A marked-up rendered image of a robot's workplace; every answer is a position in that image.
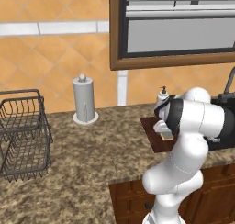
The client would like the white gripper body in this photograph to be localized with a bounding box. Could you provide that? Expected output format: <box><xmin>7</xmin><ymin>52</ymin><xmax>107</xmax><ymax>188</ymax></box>
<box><xmin>152</xmin><ymin>119</ymin><xmax>169</xmax><ymax>134</ymax></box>

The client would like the beige sponge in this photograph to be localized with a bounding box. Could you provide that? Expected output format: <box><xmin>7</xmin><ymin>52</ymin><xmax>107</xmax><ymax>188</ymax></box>
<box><xmin>159</xmin><ymin>130</ymin><xmax>175</xmax><ymax>142</ymax></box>

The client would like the dark brown cutting board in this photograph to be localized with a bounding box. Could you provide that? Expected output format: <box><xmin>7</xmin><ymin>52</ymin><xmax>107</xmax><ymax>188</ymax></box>
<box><xmin>140</xmin><ymin>116</ymin><xmax>185</xmax><ymax>154</ymax></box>

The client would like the white soap dispenser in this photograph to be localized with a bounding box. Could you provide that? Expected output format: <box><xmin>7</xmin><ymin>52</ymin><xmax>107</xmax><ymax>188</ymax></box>
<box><xmin>156</xmin><ymin>85</ymin><xmax>170</xmax><ymax>106</ymax></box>

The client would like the white paper towel holder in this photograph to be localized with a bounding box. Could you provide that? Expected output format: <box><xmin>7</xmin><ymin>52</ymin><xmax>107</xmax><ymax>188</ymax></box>
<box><xmin>72</xmin><ymin>73</ymin><xmax>100</xmax><ymax>125</ymax></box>

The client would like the brown wooden drawer front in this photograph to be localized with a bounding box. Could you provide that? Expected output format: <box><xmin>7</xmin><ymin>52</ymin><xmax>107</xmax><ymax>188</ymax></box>
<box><xmin>108</xmin><ymin>178</ymin><xmax>158</xmax><ymax>224</ymax></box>

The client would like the black sink tap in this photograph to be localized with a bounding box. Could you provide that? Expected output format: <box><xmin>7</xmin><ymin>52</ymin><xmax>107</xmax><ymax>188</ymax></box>
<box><xmin>222</xmin><ymin>66</ymin><xmax>235</xmax><ymax>95</ymax></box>

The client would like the brown wooden cupboard door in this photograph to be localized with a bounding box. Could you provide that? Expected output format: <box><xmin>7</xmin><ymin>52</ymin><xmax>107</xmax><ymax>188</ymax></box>
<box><xmin>178</xmin><ymin>163</ymin><xmax>235</xmax><ymax>224</ymax></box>

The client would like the brown framed window with blinds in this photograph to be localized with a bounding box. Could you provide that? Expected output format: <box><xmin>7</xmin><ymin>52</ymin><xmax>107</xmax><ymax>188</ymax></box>
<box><xmin>108</xmin><ymin>0</ymin><xmax>235</xmax><ymax>72</ymax></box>

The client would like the black drawer handle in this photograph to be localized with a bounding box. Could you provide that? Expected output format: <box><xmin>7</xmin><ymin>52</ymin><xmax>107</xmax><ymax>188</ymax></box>
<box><xmin>144</xmin><ymin>201</ymin><xmax>156</xmax><ymax>210</ymax></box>

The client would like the dark wire dish rack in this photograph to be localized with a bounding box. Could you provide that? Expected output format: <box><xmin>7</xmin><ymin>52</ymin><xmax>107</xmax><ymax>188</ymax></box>
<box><xmin>0</xmin><ymin>88</ymin><xmax>54</xmax><ymax>184</ymax></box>

